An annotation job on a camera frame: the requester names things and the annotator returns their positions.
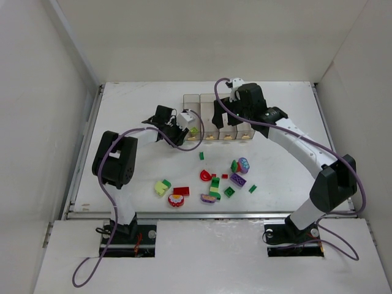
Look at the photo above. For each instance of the lime arch green brick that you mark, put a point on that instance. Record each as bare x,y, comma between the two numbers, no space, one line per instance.
161,187

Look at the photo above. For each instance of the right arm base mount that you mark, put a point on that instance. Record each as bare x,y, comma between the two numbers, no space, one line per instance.
283,242

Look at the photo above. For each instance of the purple flower brick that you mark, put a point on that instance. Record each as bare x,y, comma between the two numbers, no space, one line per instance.
243,165

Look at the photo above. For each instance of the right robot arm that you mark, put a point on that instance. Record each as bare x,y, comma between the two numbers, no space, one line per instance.
335,176

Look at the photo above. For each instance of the green and red brick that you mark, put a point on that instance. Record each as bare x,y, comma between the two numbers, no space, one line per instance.
235,166

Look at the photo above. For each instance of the small green piece right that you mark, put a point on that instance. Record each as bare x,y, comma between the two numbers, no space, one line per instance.
252,189

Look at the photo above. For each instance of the red arch brick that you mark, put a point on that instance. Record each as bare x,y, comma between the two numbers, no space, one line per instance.
205,176

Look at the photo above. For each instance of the green square brick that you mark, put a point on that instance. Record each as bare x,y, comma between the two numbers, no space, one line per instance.
229,192

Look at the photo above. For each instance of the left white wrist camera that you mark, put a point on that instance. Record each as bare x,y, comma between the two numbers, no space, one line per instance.
184,119

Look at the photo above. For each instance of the red rectangular brick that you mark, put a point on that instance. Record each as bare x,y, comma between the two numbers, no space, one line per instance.
184,191

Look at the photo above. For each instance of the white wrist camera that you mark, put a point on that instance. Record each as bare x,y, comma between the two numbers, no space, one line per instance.
184,119
233,84

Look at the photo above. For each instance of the lime and green brick stack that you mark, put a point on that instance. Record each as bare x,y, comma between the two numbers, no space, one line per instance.
193,132

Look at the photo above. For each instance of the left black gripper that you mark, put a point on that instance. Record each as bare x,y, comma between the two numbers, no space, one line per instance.
173,131

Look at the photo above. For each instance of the red flower brick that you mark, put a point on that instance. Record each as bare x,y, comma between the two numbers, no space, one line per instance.
176,200

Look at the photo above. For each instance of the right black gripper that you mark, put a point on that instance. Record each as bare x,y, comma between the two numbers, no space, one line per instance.
228,111

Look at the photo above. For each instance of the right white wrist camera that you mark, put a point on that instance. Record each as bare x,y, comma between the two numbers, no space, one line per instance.
233,84

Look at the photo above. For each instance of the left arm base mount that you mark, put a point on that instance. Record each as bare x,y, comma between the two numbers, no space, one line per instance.
141,243

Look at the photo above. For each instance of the green lime tall stack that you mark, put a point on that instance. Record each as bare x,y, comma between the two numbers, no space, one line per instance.
214,188

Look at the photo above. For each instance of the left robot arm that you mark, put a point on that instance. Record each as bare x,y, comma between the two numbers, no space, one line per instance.
114,162

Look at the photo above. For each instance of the purple flat brick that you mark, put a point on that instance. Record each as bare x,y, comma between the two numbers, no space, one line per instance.
237,180

